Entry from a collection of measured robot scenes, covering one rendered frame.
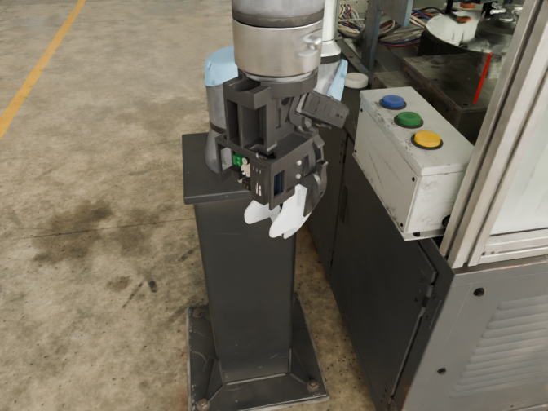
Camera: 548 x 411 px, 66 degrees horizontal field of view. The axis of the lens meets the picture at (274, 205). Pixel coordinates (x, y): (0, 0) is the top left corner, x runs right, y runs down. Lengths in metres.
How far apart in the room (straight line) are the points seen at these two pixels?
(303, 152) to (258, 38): 0.11
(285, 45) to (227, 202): 0.56
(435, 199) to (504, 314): 0.32
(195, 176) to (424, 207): 0.45
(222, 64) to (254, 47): 0.45
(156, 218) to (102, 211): 0.27
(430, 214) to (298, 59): 0.45
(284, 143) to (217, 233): 0.55
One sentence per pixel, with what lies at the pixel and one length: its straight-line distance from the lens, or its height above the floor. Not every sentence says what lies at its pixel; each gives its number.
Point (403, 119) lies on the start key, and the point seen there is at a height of 0.91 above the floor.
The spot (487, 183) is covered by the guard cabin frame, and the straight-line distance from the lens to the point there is 0.64.
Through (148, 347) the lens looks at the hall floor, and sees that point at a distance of 1.54.
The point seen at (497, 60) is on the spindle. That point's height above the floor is 0.89.
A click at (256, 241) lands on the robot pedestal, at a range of 0.95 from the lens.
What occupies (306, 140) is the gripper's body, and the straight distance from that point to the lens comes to 0.40.
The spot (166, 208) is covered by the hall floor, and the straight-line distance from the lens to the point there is 2.03.
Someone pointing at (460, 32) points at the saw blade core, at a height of 0.95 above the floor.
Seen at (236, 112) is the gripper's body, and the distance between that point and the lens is 0.39.
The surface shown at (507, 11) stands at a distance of 1.14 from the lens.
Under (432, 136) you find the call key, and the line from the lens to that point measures 0.73.
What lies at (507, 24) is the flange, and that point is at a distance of 1.14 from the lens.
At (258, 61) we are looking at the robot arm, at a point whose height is 1.13.
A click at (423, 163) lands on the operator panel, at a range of 0.68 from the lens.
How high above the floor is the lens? 1.25
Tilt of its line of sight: 39 degrees down
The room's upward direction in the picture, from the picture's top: straight up
